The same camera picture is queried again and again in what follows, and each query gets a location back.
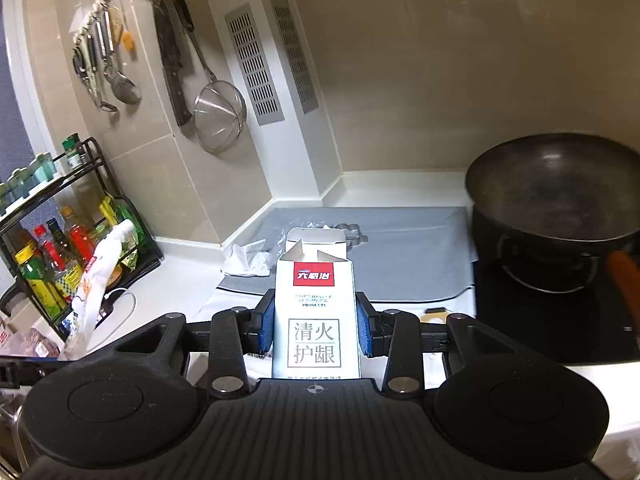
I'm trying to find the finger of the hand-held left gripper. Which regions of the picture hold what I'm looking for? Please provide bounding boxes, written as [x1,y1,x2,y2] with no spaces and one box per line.
[0,354,65,388]

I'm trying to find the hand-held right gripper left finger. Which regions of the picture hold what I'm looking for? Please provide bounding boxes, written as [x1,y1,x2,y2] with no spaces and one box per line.
[114,287,277,395]

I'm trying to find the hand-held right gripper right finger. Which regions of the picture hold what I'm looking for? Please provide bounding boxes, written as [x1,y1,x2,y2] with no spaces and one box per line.
[354,292,508,395]

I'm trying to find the white green toothpaste box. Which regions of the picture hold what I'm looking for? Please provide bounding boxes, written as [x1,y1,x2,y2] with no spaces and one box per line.
[271,227,365,380]

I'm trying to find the white tissue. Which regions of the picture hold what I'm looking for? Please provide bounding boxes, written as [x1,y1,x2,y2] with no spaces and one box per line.
[221,241,273,278]

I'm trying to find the flower shaped metal egg ring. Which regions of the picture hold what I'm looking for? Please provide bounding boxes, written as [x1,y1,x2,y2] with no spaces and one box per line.
[334,222,368,247]

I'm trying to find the white spouted pouch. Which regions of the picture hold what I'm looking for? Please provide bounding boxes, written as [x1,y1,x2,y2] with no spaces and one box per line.
[62,219,137,361]

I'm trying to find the packaged raw meat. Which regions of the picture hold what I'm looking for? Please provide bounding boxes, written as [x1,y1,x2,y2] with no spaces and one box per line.
[0,327,63,361]

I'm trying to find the white paper geometric print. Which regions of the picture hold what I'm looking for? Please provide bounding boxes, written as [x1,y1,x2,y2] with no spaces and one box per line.
[186,287,476,378]

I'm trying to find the steel pot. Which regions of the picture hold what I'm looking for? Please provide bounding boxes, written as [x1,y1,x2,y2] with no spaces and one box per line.
[0,387,31,473]

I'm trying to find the grey counter mat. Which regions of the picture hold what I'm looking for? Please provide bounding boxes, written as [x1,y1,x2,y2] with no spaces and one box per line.
[216,206,476,302]

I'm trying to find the dark green cap bottle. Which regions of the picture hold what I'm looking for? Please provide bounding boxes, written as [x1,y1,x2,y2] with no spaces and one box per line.
[45,217,68,261]

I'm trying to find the red label oil bottle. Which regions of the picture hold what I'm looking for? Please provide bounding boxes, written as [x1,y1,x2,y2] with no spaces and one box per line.
[62,206,96,266]

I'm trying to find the black stove top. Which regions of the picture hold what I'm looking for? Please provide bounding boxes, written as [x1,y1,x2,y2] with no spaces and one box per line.
[470,207,640,365]

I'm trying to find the yellow green snack bags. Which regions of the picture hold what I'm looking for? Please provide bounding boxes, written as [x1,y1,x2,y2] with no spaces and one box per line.
[97,195,138,268]

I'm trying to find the black wok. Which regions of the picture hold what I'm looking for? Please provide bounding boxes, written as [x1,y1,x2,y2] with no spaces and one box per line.
[465,132,640,311]

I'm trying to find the green cap spice jar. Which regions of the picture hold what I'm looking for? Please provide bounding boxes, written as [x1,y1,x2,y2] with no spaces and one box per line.
[62,132,86,171]

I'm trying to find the hanging metal utensil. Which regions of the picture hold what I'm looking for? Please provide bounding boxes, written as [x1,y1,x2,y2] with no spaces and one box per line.
[90,35,119,113]

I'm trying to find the hanging metal spoon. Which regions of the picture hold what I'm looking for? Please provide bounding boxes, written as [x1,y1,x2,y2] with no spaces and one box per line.
[102,10,142,106]

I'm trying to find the white charging cable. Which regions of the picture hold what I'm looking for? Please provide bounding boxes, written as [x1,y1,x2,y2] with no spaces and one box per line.
[92,287,137,331]

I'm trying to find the black wire spice rack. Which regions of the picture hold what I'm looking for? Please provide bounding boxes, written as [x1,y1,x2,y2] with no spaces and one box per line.
[0,136,165,341]

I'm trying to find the metal wire strainer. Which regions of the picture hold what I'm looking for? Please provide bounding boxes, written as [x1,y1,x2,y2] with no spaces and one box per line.
[172,0,248,155]

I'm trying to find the grey wall vent grille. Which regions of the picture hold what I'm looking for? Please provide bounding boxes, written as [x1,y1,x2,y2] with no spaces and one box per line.
[270,0,319,115]
[224,5,286,125]

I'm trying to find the black handled kitchen knife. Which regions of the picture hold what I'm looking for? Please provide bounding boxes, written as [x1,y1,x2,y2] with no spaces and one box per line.
[152,0,193,128]

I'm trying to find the hanging black handled utensil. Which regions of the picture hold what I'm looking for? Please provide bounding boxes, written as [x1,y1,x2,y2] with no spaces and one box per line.
[72,47,101,96]

